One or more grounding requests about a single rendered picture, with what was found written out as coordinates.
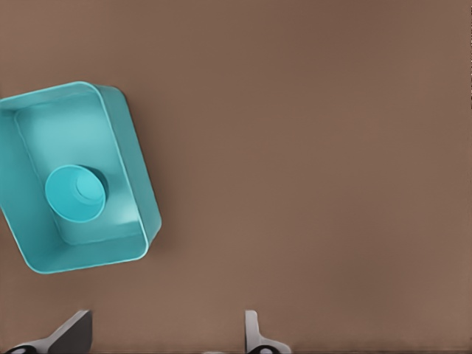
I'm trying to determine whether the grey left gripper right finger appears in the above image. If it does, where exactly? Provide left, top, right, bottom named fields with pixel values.
left=244, top=310, right=292, bottom=354

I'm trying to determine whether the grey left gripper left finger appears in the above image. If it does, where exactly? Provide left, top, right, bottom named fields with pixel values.
left=2, top=309, right=94, bottom=354

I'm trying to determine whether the teal cup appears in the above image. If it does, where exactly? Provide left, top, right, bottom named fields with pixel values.
left=44, top=164, right=110, bottom=223

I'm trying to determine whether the teal plastic box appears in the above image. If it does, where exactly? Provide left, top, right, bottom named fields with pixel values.
left=0, top=80, right=163, bottom=275

